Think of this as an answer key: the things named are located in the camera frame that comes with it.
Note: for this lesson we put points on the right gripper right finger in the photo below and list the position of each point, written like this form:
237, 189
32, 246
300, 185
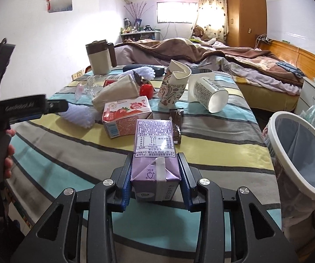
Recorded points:
188, 184

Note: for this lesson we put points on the bed with wooden headboard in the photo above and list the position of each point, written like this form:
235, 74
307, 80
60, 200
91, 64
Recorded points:
260, 91

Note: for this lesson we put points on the left hand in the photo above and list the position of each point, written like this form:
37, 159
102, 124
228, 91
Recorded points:
9, 162

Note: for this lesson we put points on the strawberry milk carton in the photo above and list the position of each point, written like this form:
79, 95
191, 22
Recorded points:
119, 117

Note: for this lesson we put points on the clear plastic bottle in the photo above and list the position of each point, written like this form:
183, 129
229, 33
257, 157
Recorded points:
94, 84

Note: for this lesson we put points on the teddy bear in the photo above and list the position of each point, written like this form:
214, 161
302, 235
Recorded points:
199, 34

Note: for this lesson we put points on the brown coffee sachet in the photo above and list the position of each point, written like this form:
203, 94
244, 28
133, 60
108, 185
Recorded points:
176, 117

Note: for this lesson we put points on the white printed paper cup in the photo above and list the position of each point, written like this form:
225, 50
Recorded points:
212, 96

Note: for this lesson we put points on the cluttered white shelf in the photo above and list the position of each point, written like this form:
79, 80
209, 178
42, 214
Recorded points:
130, 32

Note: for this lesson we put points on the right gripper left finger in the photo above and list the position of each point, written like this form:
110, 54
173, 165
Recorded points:
122, 176

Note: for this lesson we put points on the wooden wardrobe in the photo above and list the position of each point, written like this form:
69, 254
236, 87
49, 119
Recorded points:
247, 19

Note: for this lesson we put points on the hanging plastic bag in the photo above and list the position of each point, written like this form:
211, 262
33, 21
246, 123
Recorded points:
309, 115

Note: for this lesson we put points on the red snack wrapper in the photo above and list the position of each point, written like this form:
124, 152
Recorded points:
145, 86

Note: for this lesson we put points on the beige paper bag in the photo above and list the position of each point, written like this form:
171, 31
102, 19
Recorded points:
124, 88

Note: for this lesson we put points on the striped table cloth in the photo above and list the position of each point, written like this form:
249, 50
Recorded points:
227, 147

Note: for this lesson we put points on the brown blanket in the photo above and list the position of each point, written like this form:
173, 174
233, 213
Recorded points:
183, 49

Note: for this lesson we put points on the white round trash bin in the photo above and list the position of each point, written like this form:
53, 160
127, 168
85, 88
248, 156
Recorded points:
291, 143

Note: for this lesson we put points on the dark blue glasses case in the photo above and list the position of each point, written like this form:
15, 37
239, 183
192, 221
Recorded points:
156, 70

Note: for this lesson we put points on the folded blue clothes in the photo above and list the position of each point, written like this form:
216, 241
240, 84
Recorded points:
292, 69

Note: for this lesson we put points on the patterned paper cup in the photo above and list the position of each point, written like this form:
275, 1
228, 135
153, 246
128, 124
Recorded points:
173, 84

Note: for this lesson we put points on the black smartphone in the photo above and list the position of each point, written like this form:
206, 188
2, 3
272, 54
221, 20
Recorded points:
200, 70

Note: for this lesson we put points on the patterned curtain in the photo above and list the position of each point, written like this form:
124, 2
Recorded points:
212, 16

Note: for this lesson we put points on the purple milk carton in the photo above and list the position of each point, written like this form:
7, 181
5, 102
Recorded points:
155, 170

